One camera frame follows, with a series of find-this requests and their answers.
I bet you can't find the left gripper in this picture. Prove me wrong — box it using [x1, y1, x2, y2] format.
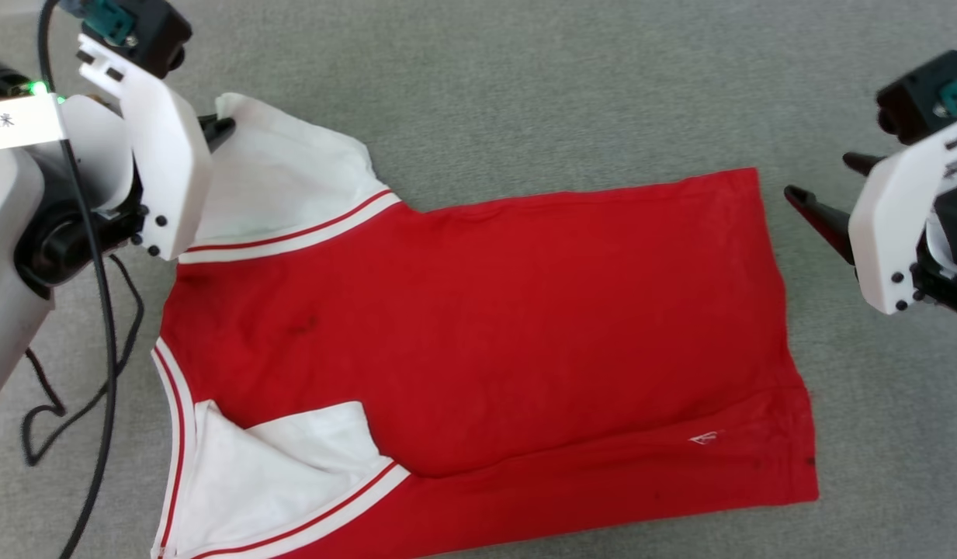
[59, 93, 237, 238]

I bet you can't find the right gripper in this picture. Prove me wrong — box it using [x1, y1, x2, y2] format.
[783, 152, 957, 324]

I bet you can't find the red shirt with white sleeves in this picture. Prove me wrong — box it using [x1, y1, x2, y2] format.
[151, 92, 820, 559]

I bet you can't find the teal left camera connector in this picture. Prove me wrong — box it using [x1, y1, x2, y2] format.
[81, 0, 137, 46]

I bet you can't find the thin black cable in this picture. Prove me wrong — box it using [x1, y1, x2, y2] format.
[20, 252, 147, 467]

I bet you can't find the white cable label tag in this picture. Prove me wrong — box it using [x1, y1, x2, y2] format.
[0, 93, 68, 151]

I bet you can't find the thick black cable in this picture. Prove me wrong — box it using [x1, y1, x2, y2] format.
[36, 0, 120, 559]

